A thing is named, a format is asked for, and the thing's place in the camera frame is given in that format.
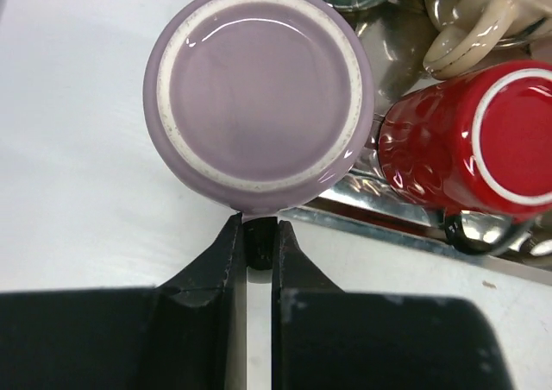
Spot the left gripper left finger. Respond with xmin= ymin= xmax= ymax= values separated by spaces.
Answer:
xmin=1 ymin=215 xmax=247 ymax=389

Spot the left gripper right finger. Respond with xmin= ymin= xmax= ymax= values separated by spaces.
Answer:
xmin=272 ymin=221 xmax=513 ymax=389

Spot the lilac mug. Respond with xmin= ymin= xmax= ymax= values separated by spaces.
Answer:
xmin=142 ymin=0 xmax=377 ymax=270

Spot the red mug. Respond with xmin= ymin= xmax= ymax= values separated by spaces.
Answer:
xmin=377 ymin=60 xmax=552 ymax=255

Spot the beige mug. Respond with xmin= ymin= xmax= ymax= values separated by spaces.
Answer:
xmin=423 ymin=0 xmax=551 ymax=80

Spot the steel tray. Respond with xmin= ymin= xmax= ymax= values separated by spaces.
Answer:
xmin=284 ymin=0 xmax=552 ymax=273

